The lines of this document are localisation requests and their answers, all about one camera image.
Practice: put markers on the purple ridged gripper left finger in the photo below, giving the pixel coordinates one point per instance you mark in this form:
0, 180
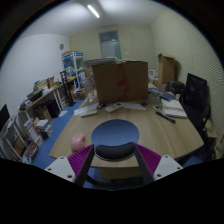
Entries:
75, 167

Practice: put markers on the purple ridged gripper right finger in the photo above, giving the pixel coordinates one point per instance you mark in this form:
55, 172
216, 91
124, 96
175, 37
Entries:
153, 166

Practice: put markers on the pink computer mouse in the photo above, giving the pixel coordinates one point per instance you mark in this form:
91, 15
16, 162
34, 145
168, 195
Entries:
77, 142

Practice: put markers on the blue round mouse pad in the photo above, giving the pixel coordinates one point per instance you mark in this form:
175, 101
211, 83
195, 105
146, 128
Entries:
115, 139

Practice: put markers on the black marker pen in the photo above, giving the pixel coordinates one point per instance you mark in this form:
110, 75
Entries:
166, 117

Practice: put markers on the white flat device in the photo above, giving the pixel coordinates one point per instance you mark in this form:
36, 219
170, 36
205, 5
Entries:
89, 113

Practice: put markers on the white bookshelf with books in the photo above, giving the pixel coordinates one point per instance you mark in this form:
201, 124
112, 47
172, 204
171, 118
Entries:
19, 146

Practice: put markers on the open white notebook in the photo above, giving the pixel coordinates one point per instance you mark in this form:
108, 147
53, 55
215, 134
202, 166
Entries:
173, 108

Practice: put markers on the white paper sheet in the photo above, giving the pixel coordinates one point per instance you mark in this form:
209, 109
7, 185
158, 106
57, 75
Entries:
133, 106

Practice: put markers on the wooden side desk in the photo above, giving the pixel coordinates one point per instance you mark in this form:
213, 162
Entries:
50, 105

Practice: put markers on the white remote control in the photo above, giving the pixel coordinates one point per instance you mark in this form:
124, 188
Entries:
113, 107

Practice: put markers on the blue book on table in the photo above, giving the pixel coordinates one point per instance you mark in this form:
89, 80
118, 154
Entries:
167, 96

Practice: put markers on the black office chair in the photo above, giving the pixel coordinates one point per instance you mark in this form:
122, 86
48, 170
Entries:
195, 101

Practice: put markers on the clear plastic bottle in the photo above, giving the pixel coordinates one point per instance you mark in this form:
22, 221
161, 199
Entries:
89, 89

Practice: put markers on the black monitor at left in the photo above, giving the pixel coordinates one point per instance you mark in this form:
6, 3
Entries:
4, 116

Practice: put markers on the large brown cardboard box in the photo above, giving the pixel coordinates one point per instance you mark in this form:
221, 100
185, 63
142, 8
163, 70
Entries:
119, 82

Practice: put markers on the blue white display cabinet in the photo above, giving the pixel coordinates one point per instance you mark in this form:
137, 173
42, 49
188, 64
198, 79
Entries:
73, 63

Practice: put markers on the ceiling fluorescent light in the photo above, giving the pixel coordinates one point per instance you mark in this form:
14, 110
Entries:
93, 11

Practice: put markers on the tall cardboard box at wall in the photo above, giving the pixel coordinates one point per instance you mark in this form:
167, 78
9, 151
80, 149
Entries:
166, 67

